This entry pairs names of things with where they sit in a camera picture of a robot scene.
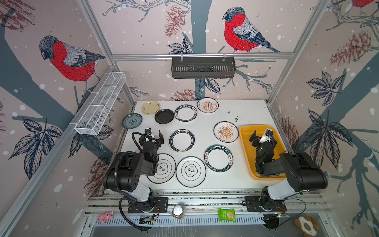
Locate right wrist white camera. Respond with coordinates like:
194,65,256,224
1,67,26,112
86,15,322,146
259,128,273,144

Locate green snack packet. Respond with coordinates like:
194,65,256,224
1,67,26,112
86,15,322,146
218,208,236,223

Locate black hanging wire basket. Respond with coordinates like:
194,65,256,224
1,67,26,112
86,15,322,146
171,57,236,79

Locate black small plate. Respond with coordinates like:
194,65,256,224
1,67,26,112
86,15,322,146
155,109,174,124

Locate small teal patterned plate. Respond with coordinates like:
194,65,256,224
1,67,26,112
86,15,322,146
122,113,143,129

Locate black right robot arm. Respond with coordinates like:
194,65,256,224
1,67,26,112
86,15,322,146
249,129,328,211

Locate yellow small plate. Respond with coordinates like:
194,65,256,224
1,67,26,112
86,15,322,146
141,101,161,115

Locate green lettered rim plate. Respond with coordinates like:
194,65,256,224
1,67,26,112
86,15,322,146
204,145,234,173
174,104,198,122

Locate brown white flower toy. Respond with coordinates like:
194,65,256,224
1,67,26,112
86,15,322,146
294,215,321,237

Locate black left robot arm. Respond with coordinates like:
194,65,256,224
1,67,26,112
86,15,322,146
103,129,164,213

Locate yellow plastic bin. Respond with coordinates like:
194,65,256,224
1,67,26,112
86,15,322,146
239,124,286,181

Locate pink pig toy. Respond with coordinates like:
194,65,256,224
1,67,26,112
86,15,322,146
98,211,114,223

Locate green rim red ring plate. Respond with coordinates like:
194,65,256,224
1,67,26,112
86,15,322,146
169,129,195,153

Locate orange sunburst plate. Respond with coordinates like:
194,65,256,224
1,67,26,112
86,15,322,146
213,121,239,143
197,97,219,113

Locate small glass jar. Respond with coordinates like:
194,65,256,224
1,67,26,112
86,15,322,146
172,205,185,219

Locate white wire mesh shelf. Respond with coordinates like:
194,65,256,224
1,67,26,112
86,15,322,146
75,72,126,135

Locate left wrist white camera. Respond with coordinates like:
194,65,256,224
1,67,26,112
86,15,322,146
144,128,155,138

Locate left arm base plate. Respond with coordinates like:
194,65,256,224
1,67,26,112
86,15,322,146
127,197,168,214

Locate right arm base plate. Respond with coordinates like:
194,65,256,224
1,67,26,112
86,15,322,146
243,196,287,213

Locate wrist white camera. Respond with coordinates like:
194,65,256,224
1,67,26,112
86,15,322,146
144,128,155,138
259,128,273,144

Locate white flower motif plate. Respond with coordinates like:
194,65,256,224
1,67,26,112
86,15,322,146
147,153,176,184
176,156,207,188

